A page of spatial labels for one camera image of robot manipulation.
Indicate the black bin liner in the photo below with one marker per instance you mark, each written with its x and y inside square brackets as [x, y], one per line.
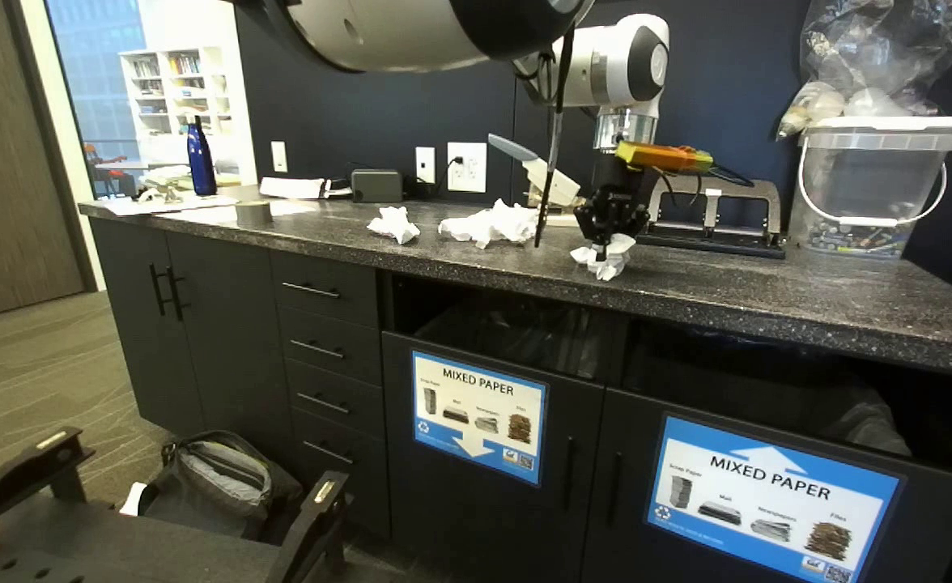
[777, 394]
[520, 335]

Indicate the blue water bottle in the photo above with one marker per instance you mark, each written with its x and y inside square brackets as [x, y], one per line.
[201, 164]

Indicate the small white wall outlet plate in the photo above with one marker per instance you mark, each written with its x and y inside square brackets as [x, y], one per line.
[424, 164]

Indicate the black and grey backpack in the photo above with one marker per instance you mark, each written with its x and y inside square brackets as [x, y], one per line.
[217, 486]

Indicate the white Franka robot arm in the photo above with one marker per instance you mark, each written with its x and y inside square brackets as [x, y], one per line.
[411, 34]

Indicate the white paper stack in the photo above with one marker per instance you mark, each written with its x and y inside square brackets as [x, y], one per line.
[293, 190]

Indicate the blue label with down arrow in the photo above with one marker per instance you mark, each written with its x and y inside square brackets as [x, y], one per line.
[481, 417]

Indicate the orange wrist camera box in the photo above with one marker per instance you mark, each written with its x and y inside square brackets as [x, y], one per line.
[666, 158]

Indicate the large white wall outlet plate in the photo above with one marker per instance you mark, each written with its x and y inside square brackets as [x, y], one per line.
[467, 166]

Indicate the white paper ball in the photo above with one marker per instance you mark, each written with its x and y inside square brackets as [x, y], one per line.
[607, 262]

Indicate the blue label with up arrow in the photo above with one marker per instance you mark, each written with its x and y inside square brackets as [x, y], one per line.
[769, 503]

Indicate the black cabinet door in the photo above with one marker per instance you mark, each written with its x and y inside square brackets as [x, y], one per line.
[132, 326]
[229, 345]

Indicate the small white paper slip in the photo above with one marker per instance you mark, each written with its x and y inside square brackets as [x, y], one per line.
[132, 499]

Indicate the flat white paper sheet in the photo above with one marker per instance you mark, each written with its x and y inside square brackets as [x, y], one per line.
[284, 213]
[139, 205]

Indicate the clear plastic bag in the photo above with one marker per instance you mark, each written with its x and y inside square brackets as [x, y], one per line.
[885, 53]

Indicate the brown wooden door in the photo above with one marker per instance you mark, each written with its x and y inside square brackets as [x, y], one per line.
[12, 164]

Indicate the white shelving unit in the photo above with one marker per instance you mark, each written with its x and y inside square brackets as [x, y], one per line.
[179, 102]

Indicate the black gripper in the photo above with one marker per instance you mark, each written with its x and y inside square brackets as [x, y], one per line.
[628, 190]

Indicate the grey tape roll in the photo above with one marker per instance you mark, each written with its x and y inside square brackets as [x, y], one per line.
[254, 213]

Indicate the black power adapter box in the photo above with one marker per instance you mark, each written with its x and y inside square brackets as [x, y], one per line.
[378, 187]

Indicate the clear plastic bucket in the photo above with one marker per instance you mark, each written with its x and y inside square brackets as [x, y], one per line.
[875, 182]

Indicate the large crumpled white paper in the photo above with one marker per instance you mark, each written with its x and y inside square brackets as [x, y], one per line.
[493, 226]

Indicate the small crumpled white paper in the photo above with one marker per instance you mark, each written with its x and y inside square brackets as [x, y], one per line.
[394, 226]

